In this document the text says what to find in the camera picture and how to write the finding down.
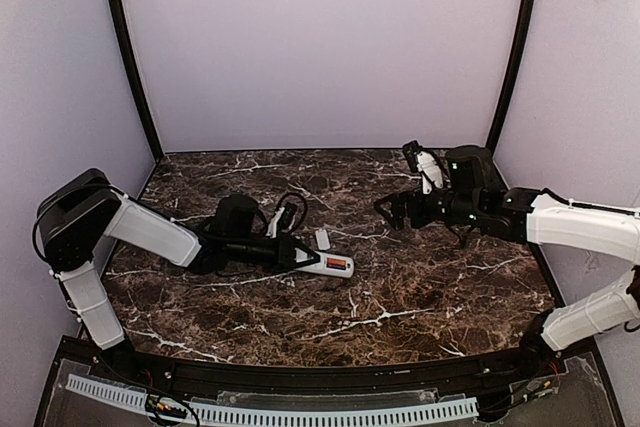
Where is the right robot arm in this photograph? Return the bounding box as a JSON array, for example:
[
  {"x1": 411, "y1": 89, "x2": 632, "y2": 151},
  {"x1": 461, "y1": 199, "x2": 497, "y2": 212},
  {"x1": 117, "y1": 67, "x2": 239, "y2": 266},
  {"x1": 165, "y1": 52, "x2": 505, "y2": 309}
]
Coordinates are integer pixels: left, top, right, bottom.
[{"x1": 374, "y1": 141, "x2": 639, "y2": 355}]

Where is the white remote control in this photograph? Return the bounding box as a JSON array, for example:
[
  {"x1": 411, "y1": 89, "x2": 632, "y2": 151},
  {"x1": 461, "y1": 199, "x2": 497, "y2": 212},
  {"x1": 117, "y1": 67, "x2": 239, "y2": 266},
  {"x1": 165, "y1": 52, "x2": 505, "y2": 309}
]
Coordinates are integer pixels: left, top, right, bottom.
[{"x1": 296, "y1": 249, "x2": 355, "y2": 279}]

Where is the black front table rail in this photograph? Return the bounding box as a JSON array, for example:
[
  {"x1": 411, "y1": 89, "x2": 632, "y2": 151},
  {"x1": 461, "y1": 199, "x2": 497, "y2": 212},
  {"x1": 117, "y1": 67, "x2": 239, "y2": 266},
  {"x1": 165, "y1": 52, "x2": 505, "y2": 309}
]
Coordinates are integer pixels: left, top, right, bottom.
[{"x1": 48, "y1": 337, "x2": 605, "y2": 399}]

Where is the black frame post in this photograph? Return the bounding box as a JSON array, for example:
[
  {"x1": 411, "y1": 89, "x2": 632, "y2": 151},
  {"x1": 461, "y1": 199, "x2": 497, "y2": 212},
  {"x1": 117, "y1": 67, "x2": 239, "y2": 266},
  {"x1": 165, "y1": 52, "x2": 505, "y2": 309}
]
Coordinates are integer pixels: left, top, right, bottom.
[
  {"x1": 485, "y1": 0, "x2": 535, "y2": 154},
  {"x1": 107, "y1": 0, "x2": 164, "y2": 163}
]

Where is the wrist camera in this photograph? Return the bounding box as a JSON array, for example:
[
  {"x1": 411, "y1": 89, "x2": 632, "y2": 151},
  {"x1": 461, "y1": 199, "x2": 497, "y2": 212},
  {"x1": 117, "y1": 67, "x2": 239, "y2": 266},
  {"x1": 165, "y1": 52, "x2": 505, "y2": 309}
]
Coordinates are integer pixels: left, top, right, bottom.
[
  {"x1": 266, "y1": 192, "x2": 309, "y2": 238},
  {"x1": 402, "y1": 140, "x2": 444, "y2": 195}
]

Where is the right black frame post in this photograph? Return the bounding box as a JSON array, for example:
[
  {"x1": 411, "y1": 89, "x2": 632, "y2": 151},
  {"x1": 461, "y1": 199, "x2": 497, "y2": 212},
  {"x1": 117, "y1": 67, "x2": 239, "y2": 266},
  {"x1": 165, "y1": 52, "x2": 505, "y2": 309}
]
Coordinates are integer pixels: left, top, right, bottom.
[{"x1": 485, "y1": 0, "x2": 535, "y2": 154}]

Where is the white slotted cable duct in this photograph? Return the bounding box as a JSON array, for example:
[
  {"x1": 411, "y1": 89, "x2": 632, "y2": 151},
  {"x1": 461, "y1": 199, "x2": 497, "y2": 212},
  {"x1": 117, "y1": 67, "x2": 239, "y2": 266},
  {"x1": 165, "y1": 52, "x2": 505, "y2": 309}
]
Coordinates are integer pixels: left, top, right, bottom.
[{"x1": 64, "y1": 374, "x2": 479, "y2": 426}]

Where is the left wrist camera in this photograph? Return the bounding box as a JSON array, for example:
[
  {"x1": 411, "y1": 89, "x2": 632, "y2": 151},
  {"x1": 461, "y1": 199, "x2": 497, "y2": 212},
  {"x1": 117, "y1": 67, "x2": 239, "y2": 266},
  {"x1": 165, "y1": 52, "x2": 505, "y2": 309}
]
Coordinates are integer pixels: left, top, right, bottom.
[{"x1": 266, "y1": 192, "x2": 309, "y2": 238}]

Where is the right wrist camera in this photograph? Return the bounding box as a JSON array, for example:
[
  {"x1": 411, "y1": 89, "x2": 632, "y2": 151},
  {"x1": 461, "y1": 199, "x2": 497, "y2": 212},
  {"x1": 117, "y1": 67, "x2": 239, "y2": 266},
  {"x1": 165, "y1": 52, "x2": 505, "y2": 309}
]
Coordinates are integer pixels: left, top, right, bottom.
[{"x1": 402, "y1": 140, "x2": 444, "y2": 195}]

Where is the orange battery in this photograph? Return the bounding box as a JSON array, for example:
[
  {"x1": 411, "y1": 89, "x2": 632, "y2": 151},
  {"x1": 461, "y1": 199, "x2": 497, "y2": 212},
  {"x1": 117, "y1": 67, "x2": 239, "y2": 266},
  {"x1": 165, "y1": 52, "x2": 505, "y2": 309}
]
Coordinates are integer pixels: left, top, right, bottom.
[{"x1": 326, "y1": 258, "x2": 348, "y2": 270}]

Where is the white battery cover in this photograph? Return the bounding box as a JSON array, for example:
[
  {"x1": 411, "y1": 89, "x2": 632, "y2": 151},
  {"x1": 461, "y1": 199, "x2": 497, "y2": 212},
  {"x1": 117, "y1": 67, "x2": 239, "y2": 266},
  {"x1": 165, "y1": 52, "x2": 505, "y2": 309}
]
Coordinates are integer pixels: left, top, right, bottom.
[{"x1": 314, "y1": 228, "x2": 331, "y2": 251}]

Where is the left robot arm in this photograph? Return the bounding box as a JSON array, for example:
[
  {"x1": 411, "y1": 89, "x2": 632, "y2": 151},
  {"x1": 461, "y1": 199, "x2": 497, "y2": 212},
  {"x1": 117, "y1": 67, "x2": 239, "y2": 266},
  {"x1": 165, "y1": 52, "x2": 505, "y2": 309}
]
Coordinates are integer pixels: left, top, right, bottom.
[{"x1": 31, "y1": 168, "x2": 324, "y2": 350}]

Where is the left black frame post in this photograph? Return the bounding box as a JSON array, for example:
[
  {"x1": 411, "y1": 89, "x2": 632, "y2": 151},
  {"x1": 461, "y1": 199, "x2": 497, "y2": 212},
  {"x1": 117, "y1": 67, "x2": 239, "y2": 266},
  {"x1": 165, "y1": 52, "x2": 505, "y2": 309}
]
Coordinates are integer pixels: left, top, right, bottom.
[{"x1": 107, "y1": 0, "x2": 164, "y2": 163}]

